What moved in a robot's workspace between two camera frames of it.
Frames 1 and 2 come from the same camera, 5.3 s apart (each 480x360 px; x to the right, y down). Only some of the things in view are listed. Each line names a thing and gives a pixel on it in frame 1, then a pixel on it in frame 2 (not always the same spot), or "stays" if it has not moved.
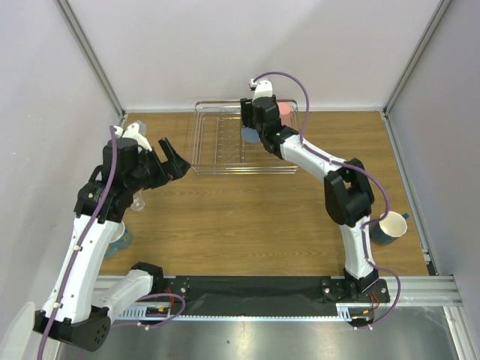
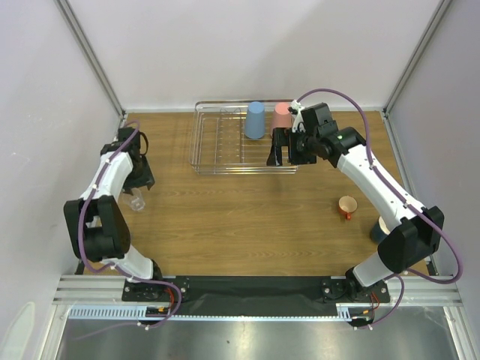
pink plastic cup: x=285 y=112 stays
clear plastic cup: x=138 y=202 stays
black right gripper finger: x=247 y=113 to x=280 y=139
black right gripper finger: x=269 y=118 to x=300 y=151
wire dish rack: x=218 y=148 stays
